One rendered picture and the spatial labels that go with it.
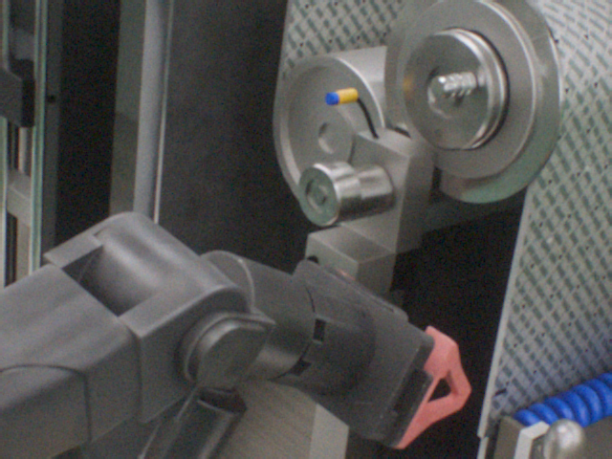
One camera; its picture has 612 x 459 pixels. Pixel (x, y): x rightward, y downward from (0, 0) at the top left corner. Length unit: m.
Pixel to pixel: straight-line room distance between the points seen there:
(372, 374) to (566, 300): 0.23
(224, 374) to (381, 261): 0.28
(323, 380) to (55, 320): 0.19
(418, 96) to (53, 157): 0.30
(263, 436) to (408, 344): 0.39
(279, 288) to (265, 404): 0.47
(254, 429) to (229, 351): 0.50
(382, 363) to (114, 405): 0.19
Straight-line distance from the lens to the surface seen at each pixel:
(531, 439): 0.80
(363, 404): 0.67
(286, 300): 0.61
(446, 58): 0.77
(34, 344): 0.51
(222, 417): 0.62
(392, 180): 0.80
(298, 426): 1.05
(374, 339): 0.67
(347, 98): 0.80
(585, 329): 0.89
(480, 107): 0.76
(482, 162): 0.78
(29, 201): 1.03
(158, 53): 1.07
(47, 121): 0.95
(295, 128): 0.92
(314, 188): 0.78
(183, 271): 0.54
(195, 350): 0.53
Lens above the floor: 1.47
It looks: 24 degrees down
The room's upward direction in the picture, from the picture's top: 7 degrees clockwise
